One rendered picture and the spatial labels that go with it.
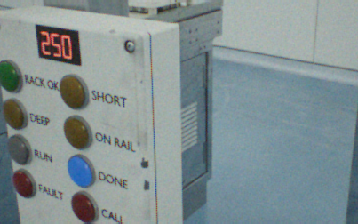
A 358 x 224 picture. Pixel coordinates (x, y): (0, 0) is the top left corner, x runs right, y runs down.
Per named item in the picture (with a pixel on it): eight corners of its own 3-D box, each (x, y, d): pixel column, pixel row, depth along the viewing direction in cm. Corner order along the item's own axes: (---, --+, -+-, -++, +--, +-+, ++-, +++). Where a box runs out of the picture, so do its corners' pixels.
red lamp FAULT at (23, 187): (30, 203, 51) (27, 177, 50) (11, 195, 52) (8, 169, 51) (37, 199, 51) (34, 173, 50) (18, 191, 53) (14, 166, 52)
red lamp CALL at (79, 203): (92, 228, 47) (90, 201, 46) (69, 219, 48) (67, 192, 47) (99, 224, 47) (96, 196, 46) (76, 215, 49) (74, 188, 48)
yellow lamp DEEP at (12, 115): (21, 132, 48) (18, 104, 47) (2, 126, 50) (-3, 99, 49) (28, 130, 49) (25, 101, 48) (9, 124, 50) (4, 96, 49)
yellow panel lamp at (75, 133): (85, 154, 44) (83, 123, 43) (62, 146, 45) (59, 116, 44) (92, 150, 45) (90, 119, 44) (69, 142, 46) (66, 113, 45)
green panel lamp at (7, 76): (16, 95, 47) (11, 65, 46) (-4, 90, 48) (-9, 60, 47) (23, 92, 48) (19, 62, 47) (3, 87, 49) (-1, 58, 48)
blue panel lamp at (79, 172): (89, 192, 45) (86, 163, 44) (66, 183, 47) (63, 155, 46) (96, 188, 46) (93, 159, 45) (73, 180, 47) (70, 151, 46)
